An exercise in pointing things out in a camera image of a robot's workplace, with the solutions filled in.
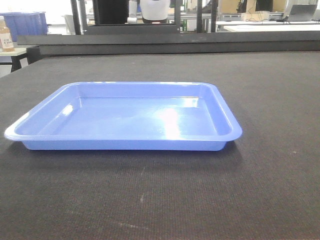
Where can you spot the blue plastic tray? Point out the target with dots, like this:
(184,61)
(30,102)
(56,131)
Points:
(119,115)

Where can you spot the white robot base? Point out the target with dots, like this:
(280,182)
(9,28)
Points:
(152,11)

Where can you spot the white background desk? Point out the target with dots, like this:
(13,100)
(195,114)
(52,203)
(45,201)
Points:
(268,26)

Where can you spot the cardboard box in background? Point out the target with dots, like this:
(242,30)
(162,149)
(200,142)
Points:
(256,16)

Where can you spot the blue crate in background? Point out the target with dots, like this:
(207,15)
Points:
(25,23)

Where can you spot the grey laptop on desk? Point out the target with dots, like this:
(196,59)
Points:
(300,13)

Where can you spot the black metal frame rack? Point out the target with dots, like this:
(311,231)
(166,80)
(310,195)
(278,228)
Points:
(124,17)

